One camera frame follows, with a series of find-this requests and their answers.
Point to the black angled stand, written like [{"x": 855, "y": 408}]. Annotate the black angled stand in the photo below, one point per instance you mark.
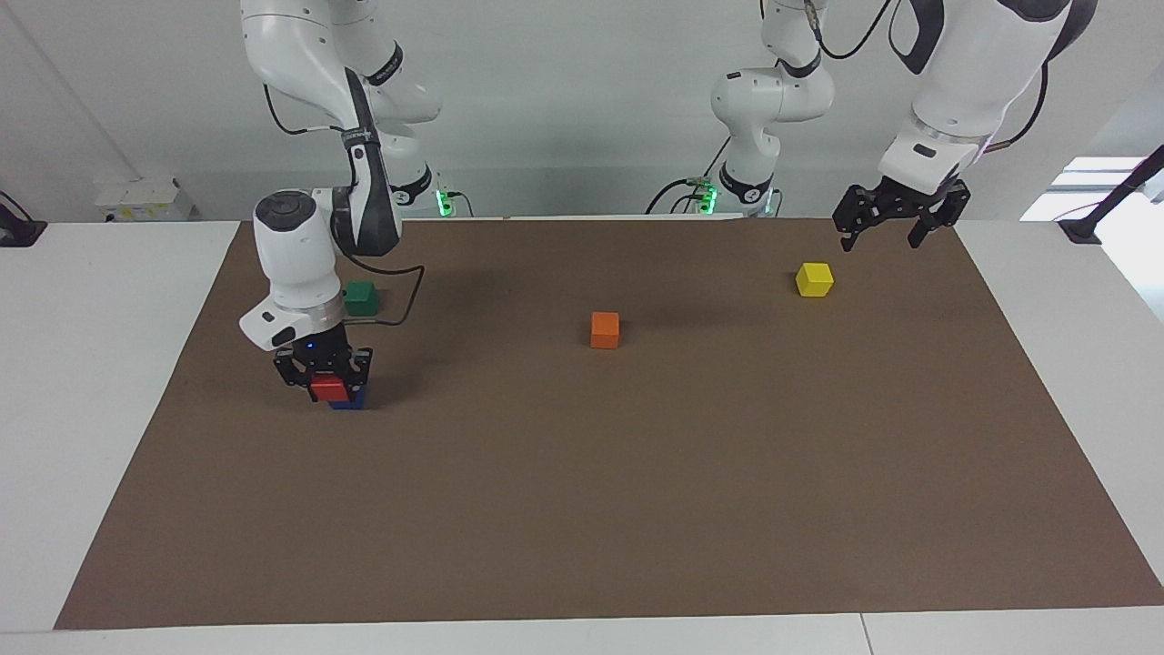
[{"x": 1082, "y": 229}]

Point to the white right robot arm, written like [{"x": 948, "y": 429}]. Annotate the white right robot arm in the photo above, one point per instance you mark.
[{"x": 296, "y": 264}]

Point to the yellow wooden block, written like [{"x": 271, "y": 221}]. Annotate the yellow wooden block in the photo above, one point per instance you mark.
[{"x": 815, "y": 280}]

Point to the green wooden block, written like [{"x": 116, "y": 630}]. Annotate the green wooden block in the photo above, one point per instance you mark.
[{"x": 364, "y": 300}]

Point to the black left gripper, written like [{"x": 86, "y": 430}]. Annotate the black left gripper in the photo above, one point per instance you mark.
[{"x": 909, "y": 205}]

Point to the black table clamp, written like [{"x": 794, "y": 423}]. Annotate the black table clamp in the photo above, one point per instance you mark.
[{"x": 18, "y": 232}]

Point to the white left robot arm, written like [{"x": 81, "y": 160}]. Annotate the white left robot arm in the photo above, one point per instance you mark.
[{"x": 964, "y": 73}]

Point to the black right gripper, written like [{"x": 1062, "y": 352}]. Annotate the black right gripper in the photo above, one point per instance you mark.
[{"x": 320, "y": 350}]

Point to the white wall socket box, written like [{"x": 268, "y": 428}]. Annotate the white wall socket box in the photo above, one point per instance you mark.
[{"x": 145, "y": 200}]

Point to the blue wooden block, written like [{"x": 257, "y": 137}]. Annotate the blue wooden block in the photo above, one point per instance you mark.
[{"x": 356, "y": 401}]

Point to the red wooden block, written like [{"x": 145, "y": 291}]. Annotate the red wooden block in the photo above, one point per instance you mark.
[{"x": 329, "y": 391}]

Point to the brown table mat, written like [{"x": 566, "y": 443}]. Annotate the brown table mat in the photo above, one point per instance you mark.
[{"x": 637, "y": 500}]

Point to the orange wooden block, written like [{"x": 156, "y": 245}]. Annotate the orange wooden block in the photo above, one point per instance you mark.
[{"x": 605, "y": 330}]

